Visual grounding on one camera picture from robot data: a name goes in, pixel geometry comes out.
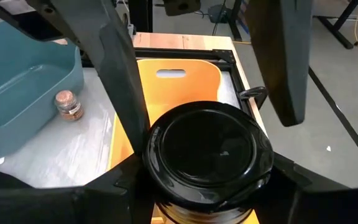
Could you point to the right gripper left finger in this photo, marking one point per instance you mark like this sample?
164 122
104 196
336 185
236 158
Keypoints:
57 202

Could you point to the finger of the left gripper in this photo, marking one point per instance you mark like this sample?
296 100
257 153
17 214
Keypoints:
278 62
117 77

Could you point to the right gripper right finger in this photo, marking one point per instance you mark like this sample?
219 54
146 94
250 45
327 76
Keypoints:
322 202

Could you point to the yellow plastic bin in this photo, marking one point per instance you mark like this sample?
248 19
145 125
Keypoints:
179 90

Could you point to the red spice jar black lid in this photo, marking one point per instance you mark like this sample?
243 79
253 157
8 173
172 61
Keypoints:
207 149

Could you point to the black table clamp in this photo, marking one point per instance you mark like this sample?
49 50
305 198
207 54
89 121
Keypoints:
253 93

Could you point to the small spice jar copper lid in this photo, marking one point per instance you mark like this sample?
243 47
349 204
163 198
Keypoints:
69 105

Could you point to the black metal floor stand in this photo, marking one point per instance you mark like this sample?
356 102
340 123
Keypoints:
334 28

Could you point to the blue plastic bin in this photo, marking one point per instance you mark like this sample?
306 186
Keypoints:
17 93

